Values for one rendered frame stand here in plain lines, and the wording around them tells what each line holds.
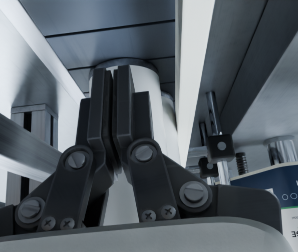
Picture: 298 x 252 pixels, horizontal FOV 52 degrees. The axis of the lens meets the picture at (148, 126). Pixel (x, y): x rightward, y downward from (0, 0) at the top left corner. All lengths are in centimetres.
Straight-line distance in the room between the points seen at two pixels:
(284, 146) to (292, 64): 23
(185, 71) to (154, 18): 4
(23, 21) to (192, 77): 9
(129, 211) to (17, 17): 12
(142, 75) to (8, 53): 14
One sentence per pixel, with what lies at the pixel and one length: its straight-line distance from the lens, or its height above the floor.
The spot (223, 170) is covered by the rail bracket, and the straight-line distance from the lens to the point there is 37.
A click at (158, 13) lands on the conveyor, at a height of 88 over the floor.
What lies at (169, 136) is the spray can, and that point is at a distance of 24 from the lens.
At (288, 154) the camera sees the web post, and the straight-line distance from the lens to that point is 48.
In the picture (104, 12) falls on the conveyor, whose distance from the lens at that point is 17.
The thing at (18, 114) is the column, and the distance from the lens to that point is 41.
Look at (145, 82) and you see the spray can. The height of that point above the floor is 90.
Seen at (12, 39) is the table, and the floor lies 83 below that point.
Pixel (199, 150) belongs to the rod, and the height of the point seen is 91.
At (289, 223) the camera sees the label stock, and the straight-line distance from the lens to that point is 47.
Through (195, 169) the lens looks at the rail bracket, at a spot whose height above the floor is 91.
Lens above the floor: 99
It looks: 19 degrees down
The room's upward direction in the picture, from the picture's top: 175 degrees clockwise
